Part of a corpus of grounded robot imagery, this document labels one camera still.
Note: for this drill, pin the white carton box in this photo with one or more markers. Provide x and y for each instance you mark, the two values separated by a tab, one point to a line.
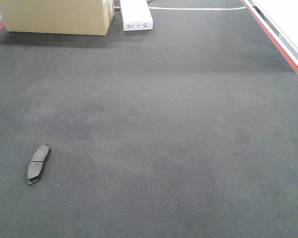
136	15

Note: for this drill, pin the dark grey conveyor belt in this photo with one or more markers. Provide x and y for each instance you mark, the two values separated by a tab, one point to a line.
189	130

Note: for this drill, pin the cardboard box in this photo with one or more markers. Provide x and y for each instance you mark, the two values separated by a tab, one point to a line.
76	17

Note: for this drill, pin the red conveyor side rail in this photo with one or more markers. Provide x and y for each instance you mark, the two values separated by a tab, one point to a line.
286	53

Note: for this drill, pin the dark grey brake pad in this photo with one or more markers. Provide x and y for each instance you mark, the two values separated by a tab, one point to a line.
37	164

